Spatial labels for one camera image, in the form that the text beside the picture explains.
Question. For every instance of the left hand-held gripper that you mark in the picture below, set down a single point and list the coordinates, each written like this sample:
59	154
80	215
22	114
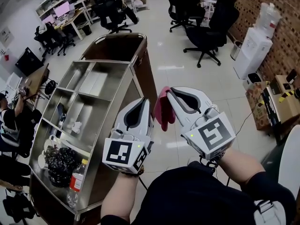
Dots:
119	152

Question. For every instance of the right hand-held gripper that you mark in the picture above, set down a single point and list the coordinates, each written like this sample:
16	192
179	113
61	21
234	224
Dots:
213	135

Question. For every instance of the pink cloth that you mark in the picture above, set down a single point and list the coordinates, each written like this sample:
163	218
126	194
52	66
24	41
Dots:
164	111

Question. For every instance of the person's left forearm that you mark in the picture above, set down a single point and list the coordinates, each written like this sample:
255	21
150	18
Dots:
119	196

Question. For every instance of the person's right forearm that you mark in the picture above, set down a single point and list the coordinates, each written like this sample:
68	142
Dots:
239	167

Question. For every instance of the stainless steel cart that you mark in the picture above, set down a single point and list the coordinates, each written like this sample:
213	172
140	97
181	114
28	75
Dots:
93	83

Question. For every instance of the black plastic bag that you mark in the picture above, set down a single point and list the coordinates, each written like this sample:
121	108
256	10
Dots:
61	167

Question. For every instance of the person's white shoe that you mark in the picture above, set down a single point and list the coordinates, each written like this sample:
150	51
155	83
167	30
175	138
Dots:
193	160

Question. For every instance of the crumpled white tissue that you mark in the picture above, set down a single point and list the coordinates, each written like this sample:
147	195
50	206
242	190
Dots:
77	127

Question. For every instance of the patterned brown cardboard box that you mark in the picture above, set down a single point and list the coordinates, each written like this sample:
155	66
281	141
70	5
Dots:
256	104

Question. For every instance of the small white bin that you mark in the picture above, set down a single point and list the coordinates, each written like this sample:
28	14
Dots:
252	80

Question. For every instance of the silver trash can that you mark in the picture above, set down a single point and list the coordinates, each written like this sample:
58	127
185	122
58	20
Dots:
236	51

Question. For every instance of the dark blue plastic tool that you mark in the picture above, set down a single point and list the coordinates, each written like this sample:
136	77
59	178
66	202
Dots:
61	112

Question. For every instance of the black office chair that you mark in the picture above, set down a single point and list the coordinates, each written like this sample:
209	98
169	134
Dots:
180	6
211	32
18	207
110	13
29	135
50	37

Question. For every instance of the black box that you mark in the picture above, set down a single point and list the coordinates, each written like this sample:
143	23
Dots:
272	107

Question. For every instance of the white water dispenser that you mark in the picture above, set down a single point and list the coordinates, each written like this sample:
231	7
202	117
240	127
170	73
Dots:
253	53

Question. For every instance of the clear bottle with red label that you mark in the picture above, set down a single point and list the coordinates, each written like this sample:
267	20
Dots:
76	182

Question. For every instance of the white mug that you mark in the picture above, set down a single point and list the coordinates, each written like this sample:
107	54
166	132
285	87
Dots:
49	145

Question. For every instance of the person's black shirt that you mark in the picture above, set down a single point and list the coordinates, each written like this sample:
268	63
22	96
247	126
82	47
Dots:
187	196

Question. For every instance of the black round stool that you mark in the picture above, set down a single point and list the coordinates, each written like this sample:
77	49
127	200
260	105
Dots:
50	87

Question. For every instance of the yellow black striped tape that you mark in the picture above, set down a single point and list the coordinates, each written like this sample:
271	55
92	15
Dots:
287	95

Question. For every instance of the plain cardboard box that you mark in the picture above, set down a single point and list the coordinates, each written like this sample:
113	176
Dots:
290	109

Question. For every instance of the white cup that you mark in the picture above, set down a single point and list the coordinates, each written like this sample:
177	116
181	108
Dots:
42	162

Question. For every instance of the black trash can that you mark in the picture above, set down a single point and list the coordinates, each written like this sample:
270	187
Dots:
87	30

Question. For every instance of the brown wooden desk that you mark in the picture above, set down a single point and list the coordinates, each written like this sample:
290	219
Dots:
35	78

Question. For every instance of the white rounded furniture piece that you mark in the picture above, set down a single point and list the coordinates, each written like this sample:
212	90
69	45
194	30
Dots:
291	158

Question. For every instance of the clear water jug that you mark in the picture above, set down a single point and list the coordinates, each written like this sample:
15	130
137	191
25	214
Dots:
267	17

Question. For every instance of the white office desk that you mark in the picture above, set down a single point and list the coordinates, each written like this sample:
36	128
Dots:
72	19

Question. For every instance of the black cabinet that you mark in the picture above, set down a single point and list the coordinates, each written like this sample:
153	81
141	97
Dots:
29	62

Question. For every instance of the white storage box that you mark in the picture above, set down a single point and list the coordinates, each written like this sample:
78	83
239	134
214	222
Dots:
13	82

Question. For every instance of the grey chest harness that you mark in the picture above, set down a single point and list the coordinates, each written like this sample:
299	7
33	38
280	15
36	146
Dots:
269	213

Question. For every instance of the pale pink lit monitor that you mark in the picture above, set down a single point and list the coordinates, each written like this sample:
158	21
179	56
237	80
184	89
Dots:
62	8

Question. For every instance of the white refrigerator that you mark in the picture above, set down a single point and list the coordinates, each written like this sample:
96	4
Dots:
6	57

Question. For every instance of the black chest mount bracket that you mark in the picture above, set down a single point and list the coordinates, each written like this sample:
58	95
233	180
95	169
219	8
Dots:
208	164

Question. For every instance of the white wall poster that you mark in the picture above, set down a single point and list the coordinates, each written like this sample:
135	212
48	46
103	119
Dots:
5	36

